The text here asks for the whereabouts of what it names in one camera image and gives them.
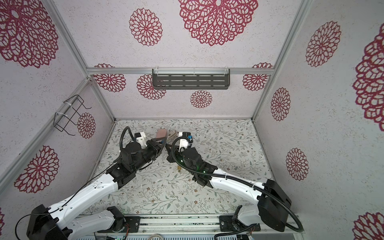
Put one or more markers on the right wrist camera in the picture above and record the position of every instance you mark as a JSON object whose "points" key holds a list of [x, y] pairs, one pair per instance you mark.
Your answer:
{"points": [[186, 142]]}

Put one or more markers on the black wire wall rack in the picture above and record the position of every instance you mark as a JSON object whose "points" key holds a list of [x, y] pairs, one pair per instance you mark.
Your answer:
{"points": [[66, 117]]}

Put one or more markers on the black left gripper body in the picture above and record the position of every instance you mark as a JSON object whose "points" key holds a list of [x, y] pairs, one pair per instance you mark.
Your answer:
{"points": [[155, 145]]}

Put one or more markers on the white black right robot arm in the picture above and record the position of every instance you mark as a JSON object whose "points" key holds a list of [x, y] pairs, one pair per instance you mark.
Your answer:
{"points": [[262, 209]]}

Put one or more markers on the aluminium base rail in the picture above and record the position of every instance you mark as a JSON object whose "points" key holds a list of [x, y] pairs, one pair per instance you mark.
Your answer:
{"points": [[191, 227]]}

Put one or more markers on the patterned cream pouch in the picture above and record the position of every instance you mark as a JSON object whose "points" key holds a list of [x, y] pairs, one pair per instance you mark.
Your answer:
{"points": [[172, 134]]}

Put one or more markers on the pink rectangular case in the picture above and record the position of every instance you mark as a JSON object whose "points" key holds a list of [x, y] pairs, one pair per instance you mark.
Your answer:
{"points": [[162, 135]]}

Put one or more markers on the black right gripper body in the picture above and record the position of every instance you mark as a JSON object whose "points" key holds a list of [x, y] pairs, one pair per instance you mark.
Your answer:
{"points": [[174, 154]]}

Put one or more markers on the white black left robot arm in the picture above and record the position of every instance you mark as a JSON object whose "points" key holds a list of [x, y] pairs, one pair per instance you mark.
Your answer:
{"points": [[61, 221]]}

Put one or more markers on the dark grey wall shelf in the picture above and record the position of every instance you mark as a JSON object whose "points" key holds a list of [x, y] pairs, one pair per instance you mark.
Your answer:
{"points": [[191, 80]]}

